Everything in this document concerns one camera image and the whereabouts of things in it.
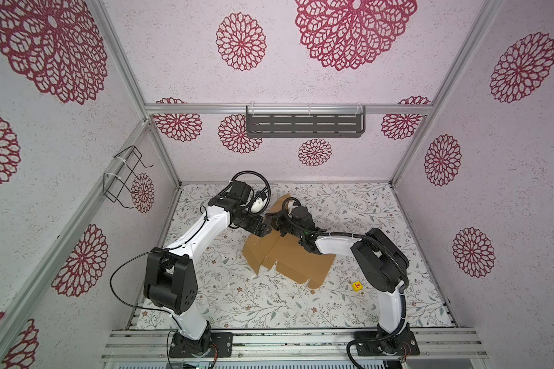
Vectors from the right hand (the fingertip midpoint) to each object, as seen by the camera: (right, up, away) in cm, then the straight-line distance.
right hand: (261, 212), depth 88 cm
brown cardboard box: (+10, -16, +4) cm, 19 cm away
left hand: (0, -6, -2) cm, 6 cm away
